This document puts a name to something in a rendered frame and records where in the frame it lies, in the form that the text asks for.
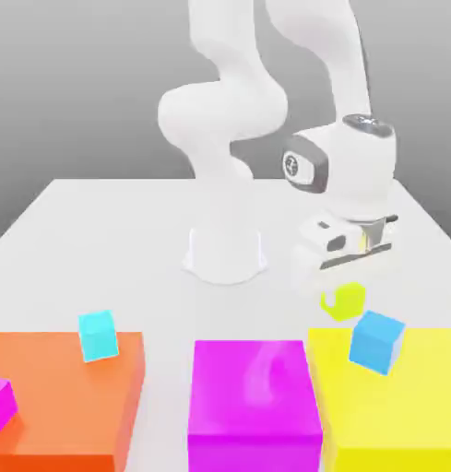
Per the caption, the small yellow-green cube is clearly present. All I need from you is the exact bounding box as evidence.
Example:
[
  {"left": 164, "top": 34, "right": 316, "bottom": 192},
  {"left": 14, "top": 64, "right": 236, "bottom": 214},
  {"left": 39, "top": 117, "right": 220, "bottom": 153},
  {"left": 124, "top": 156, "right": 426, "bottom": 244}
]
[{"left": 319, "top": 281, "right": 367, "bottom": 323}]

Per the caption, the small blue cube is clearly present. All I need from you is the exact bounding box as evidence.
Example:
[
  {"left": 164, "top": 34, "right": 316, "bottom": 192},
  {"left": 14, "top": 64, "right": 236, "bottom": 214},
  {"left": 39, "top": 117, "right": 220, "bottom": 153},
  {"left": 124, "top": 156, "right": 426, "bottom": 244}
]
[{"left": 348, "top": 310, "right": 407, "bottom": 377}]

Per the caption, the small cyan cube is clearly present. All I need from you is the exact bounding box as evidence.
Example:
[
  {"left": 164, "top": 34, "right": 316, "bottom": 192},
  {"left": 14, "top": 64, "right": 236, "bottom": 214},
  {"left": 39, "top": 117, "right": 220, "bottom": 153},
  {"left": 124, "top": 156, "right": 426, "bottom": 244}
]
[{"left": 77, "top": 309, "right": 120, "bottom": 363}]

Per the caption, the large orange box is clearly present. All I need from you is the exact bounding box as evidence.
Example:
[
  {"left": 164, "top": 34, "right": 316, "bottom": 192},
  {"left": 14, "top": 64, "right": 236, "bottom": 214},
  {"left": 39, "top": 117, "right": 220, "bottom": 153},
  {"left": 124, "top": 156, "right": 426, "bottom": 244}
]
[{"left": 0, "top": 330, "right": 146, "bottom": 472}]

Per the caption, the large yellow box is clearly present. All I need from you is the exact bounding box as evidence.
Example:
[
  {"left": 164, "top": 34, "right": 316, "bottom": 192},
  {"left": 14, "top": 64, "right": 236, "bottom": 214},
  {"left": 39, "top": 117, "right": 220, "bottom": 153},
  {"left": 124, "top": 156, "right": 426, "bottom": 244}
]
[{"left": 306, "top": 326, "right": 451, "bottom": 472}]

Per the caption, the large magenta box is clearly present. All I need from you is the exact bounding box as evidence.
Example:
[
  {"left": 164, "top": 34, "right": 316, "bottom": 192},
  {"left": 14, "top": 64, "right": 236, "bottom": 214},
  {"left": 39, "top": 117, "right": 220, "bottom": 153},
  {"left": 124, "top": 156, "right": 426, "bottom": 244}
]
[{"left": 186, "top": 339, "right": 325, "bottom": 472}]

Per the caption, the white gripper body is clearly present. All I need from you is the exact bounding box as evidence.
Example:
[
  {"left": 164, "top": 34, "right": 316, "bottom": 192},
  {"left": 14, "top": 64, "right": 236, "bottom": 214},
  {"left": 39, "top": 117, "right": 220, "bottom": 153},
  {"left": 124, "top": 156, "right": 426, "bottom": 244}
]
[{"left": 290, "top": 241, "right": 394, "bottom": 297}]

